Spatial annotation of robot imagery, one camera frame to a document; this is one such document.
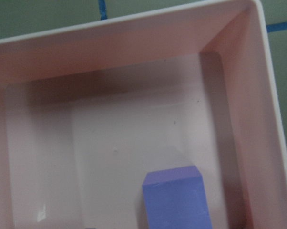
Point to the pink plastic bin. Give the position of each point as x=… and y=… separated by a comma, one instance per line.
x=87, y=111

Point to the purple foam block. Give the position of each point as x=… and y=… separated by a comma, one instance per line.
x=175, y=199

